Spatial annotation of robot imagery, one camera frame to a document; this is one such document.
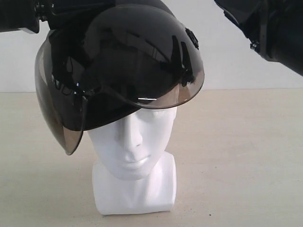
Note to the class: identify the white mannequin head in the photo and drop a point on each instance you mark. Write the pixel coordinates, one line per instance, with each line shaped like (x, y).
(134, 174)

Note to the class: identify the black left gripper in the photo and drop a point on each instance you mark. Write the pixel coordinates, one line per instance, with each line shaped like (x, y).
(26, 14)

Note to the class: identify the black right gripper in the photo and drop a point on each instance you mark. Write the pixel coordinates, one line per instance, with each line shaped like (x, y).
(252, 17)

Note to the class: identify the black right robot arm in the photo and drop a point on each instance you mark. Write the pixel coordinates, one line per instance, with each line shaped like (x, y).
(274, 28)

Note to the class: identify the black helmet with tinted visor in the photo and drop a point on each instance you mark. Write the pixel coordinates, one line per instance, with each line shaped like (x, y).
(108, 62)

